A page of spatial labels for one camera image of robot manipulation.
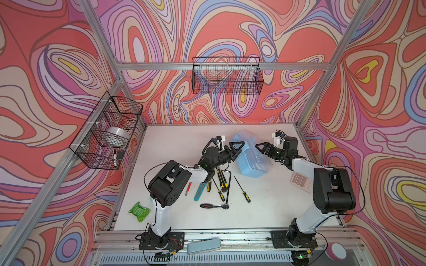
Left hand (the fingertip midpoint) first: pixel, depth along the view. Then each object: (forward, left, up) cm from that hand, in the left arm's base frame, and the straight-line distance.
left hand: (246, 147), depth 81 cm
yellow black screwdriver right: (-16, 0, -21) cm, 26 cm away
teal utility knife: (-14, +24, -21) cm, 35 cm away
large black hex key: (-10, +8, -21) cm, 25 cm away
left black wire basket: (-3, +63, +11) cm, 64 cm away
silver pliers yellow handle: (-11, +19, -21) cm, 30 cm away
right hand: (+7, -11, -13) cm, 18 cm away
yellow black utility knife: (-8, +11, -20) cm, 25 cm away
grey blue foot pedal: (-39, +21, -19) cm, 48 cm away
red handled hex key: (-10, +30, -21) cm, 38 cm away
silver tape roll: (+1, +57, +9) cm, 58 cm away
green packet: (-25, +52, -20) cm, 62 cm away
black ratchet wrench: (-22, +19, -20) cm, 35 cm away
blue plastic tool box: (-5, -4, -6) cm, 9 cm away
